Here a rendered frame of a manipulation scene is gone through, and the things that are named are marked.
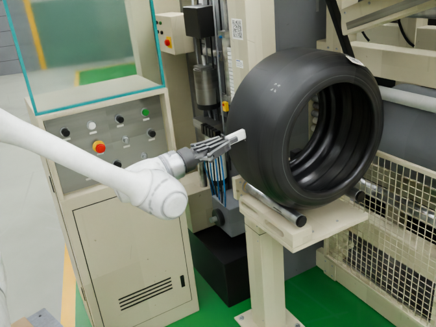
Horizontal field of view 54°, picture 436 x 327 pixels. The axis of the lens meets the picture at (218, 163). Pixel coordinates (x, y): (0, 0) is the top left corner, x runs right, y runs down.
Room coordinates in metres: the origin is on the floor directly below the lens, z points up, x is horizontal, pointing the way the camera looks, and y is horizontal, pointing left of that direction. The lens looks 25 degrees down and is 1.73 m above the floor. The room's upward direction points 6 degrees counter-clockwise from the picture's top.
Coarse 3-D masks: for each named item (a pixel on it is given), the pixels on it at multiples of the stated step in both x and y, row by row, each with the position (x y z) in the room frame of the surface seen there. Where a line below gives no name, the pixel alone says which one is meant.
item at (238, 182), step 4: (236, 176) 1.57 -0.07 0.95; (240, 176) 1.56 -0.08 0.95; (232, 180) 1.56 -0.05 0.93; (236, 180) 1.55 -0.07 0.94; (240, 180) 1.55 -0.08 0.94; (244, 180) 1.56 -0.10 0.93; (232, 184) 1.57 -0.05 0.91; (236, 184) 1.55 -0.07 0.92; (240, 184) 1.55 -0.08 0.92; (244, 184) 1.56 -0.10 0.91; (236, 188) 1.55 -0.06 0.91; (240, 188) 1.55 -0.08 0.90; (236, 192) 1.55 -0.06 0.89; (240, 192) 1.55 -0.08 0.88; (244, 192) 1.56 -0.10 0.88; (236, 196) 1.55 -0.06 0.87; (240, 196) 1.55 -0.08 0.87
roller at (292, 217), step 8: (248, 184) 1.54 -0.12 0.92; (248, 192) 1.53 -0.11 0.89; (256, 192) 1.48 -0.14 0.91; (264, 200) 1.43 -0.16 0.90; (272, 200) 1.40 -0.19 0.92; (272, 208) 1.38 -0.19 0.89; (280, 208) 1.34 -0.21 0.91; (288, 208) 1.32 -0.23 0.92; (288, 216) 1.30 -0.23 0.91; (296, 216) 1.27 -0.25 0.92; (304, 216) 1.27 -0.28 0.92; (296, 224) 1.26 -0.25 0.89; (304, 224) 1.27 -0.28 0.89
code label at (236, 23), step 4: (232, 20) 1.70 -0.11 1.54; (236, 20) 1.67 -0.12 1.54; (240, 20) 1.65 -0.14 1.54; (232, 24) 1.70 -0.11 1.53; (236, 24) 1.68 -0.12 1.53; (240, 24) 1.65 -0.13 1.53; (232, 28) 1.70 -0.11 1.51; (236, 28) 1.68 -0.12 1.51; (240, 28) 1.65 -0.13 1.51; (232, 32) 1.71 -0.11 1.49; (236, 32) 1.68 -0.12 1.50; (240, 32) 1.66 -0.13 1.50; (232, 36) 1.71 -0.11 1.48; (236, 36) 1.68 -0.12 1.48; (240, 36) 1.66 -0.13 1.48
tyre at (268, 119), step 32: (256, 64) 1.49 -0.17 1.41; (288, 64) 1.37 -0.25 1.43; (320, 64) 1.33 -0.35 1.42; (352, 64) 1.38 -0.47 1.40; (256, 96) 1.34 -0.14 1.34; (288, 96) 1.27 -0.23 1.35; (320, 96) 1.66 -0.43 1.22; (352, 96) 1.60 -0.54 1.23; (256, 128) 1.26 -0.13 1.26; (288, 128) 1.24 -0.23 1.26; (320, 128) 1.65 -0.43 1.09; (352, 128) 1.59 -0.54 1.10; (256, 160) 1.25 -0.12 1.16; (288, 160) 1.24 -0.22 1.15; (320, 160) 1.61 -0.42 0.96; (352, 160) 1.51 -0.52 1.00; (288, 192) 1.25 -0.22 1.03; (320, 192) 1.31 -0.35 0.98
